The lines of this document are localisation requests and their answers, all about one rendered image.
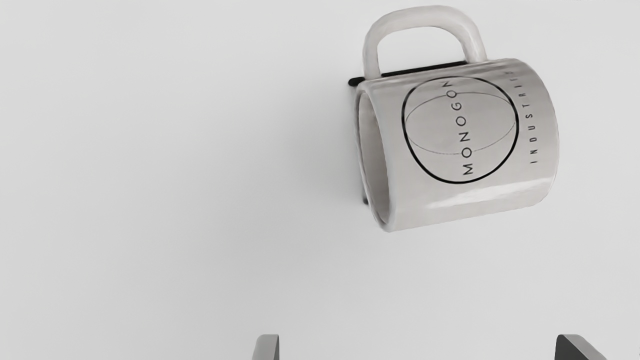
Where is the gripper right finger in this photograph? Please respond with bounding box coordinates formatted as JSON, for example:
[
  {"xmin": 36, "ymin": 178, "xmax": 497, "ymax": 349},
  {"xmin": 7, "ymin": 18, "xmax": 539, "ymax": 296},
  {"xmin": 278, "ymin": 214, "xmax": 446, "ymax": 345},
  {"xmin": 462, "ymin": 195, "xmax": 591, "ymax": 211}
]
[{"xmin": 555, "ymin": 334, "xmax": 609, "ymax": 360}]

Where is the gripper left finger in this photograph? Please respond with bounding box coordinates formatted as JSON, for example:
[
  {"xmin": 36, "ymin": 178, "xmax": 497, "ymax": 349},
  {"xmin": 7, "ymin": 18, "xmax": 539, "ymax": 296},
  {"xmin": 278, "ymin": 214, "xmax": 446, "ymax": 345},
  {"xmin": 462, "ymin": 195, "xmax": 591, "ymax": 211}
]
[{"xmin": 251, "ymin": 334, "xmax": 280, "ymax": 360}]

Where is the white printed mug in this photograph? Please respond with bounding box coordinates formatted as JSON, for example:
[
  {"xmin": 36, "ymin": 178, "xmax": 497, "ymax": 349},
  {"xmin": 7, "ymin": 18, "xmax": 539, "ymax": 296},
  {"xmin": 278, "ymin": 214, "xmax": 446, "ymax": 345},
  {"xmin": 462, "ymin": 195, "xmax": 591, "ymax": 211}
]
[{"xmin": 354, "ymin": 5, "xmax": 560, "ymax": 233}]

